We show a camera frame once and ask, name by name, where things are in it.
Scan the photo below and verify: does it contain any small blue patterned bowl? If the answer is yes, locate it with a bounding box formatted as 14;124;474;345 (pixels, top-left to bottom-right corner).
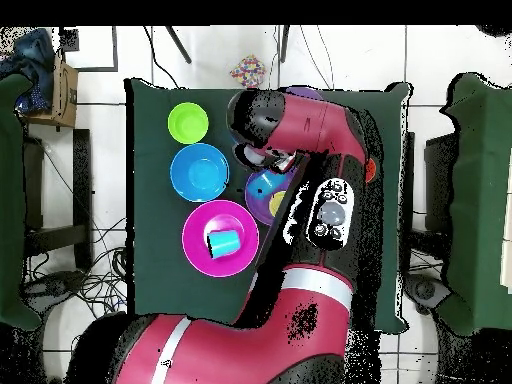
249;168;299;197

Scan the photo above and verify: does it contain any pale yellow translucent cup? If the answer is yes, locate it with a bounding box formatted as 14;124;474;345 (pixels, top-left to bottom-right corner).
268;190;288;218

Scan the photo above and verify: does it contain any blue cup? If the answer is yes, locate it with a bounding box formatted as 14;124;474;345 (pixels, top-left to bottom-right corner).
206;228;242;260

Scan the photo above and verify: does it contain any purple bowl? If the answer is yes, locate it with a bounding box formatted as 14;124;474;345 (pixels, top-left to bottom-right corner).
244;170;287;227
285;86;324;102

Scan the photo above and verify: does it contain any large blue bowl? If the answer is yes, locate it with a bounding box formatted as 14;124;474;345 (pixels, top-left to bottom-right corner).
169;142;231;203

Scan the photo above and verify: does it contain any colourful patterned box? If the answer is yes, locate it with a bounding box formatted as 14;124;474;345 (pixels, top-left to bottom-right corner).
229;54;268;90

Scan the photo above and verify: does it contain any green bowl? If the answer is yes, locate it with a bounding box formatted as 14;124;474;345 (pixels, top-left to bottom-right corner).
167;101;210;145

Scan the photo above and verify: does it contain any black tripod leg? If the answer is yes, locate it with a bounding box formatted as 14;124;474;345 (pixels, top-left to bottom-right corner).
278;25;291;64
164;25;193;65

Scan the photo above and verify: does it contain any pink bowl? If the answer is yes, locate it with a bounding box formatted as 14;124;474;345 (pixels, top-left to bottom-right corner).
181;199;260;279

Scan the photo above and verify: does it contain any dark green table cloth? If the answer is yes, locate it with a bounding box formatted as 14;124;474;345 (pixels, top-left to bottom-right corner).
125;77;413;333

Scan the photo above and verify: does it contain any green cloth side table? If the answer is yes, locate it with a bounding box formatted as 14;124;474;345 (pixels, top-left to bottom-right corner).
0;73;43;332
437;72;512;337

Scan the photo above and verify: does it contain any cardboard box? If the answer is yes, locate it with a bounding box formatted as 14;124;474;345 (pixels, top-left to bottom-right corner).
23;53;80;129

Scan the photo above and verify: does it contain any blue cloth bundle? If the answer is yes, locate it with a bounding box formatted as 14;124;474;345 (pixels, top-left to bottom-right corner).
0;27;56;114

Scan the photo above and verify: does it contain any black pedestal leg with caster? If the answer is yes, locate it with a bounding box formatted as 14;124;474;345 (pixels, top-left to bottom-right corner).
21;269;87;307
402;271;453;315

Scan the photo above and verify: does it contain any black stool frame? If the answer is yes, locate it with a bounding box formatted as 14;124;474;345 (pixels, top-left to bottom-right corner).
22;128;94;271

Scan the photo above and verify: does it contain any black floor frame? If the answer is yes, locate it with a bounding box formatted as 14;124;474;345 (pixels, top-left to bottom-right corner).
58;25;120;74

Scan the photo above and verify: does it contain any black floor cable tangle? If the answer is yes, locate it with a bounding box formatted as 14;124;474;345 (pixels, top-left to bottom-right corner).
23;215;129;317

